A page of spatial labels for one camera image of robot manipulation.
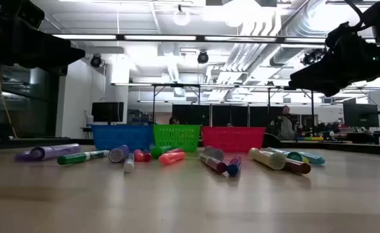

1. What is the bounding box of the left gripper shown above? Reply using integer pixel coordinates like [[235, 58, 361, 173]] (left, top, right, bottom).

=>
[[0, 32, 86, 77]]

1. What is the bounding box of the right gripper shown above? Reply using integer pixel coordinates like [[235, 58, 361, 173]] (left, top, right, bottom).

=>
[[288, 22, 380, 98]]

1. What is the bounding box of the teal blue marker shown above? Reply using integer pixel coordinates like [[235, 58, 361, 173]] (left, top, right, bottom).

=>
[[286, 149, 326, 166]]

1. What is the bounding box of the light teal highlighter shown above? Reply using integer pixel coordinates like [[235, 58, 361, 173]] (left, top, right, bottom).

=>
[[263, 147, 304, 162]]

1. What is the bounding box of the lavender highlighter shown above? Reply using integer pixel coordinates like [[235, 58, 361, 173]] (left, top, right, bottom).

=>
[[30, 143, 82, 161]]

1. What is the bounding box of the brown thin marker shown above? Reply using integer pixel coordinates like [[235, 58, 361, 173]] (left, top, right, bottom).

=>
[[284, 159, 312, 175]]

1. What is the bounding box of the green thin marker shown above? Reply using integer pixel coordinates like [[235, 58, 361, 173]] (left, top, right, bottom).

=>
[[56, 150, 110, 166]]

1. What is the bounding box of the yellow-green highlighter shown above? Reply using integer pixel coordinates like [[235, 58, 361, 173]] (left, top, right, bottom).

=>
[[248, 148, 287, 172]]

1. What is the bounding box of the dark purple short highlighter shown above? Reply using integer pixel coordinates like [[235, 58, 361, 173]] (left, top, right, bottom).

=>
[[14, 150, 43, 162]]

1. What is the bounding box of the blue thin marker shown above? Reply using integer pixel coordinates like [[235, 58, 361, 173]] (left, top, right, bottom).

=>
[[226, 155, 242, 177]]

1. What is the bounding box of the green highlighter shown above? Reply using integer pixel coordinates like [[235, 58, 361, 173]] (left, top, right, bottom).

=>
[[150, 145, 174, 160]]

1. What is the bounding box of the periwinkle highlighter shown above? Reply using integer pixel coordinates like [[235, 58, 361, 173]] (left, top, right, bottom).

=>
[[203, 146, 225, 162]]

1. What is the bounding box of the purple thin marker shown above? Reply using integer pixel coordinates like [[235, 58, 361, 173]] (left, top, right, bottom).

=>
[[199, 153, 228, 174]]

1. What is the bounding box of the black monitor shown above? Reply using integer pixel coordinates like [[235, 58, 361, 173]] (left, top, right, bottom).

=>
[[342, 102, 380, 128], [91, 102, 125, 126]]

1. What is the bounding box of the cluttered work desk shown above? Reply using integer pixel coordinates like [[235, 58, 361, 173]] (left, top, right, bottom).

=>
[[293, 128, 380, 146]]

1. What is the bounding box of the blue plastic basket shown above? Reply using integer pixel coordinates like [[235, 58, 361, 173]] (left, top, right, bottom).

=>
[[91, 124, 155, 151]]

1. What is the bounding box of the red plastic basket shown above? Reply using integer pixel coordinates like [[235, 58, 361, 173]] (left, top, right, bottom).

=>
[[201, 126, 267, 153]]

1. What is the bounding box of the black partition screen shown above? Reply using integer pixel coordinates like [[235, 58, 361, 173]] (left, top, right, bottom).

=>
[[172, 104, 287, 128]]

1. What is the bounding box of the round ceiling lamp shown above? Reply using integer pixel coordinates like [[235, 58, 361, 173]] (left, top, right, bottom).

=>
[[173, 5, 191, 27]]

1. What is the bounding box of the green plastic basket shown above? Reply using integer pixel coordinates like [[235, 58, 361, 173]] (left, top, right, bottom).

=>
[[152, 124, 202, 153]]

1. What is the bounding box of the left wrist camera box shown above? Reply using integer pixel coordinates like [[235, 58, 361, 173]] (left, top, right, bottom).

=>
[[1, 0, 45, 33]]

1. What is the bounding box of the silver ventilation duct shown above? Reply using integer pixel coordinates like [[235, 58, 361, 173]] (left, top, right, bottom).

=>
[[269, 0, 349, 67]]

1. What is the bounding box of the black metal gantry frame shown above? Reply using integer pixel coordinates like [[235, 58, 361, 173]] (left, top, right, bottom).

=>
[[150, 83, 317, 137]]

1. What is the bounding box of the yellow cable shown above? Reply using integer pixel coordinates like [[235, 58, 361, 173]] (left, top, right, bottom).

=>
[[0, 62, 18, 139]]

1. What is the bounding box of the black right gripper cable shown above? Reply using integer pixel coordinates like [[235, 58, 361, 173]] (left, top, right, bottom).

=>
[[343, 0, 372, 33]]

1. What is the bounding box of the long ceiling light rail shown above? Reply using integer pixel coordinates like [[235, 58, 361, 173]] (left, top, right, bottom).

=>
[[52, 34, 377, 45]]

